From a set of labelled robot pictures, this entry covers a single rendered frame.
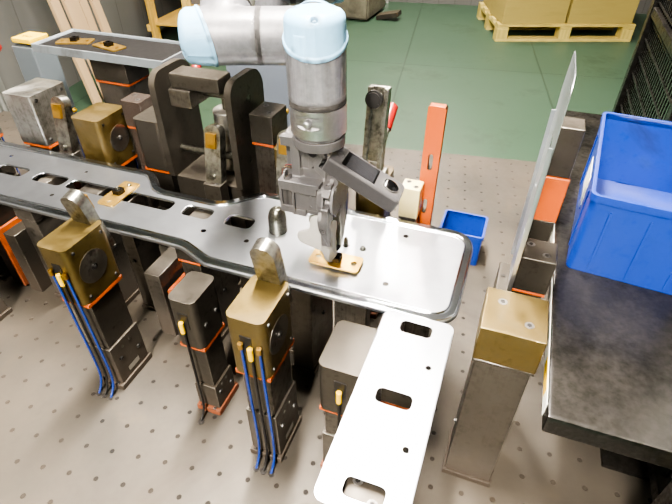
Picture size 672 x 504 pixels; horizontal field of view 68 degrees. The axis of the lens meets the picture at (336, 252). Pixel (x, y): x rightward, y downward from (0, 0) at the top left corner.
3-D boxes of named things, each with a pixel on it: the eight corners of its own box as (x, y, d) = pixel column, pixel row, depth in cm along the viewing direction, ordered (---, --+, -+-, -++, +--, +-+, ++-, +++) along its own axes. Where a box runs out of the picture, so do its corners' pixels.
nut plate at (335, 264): (307, 262, 80) (307, 256, 79) (316, 248, 82) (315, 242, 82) (357, 274, 77) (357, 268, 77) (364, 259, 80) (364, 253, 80)
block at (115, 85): (135, 212, 144) (86, 54, 116) (152, 198, 150) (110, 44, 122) (164, 219, 142) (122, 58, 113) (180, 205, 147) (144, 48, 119)
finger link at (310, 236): (302, 254, 81) (301, 205, 75) (337, 262, 79) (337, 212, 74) (295, 265, 78) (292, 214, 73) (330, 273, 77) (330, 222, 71)
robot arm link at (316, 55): (346, -1, 61) (349, 17, 54) (346, 87, 68) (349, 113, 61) (282, 0, 61) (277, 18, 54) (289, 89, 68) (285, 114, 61)
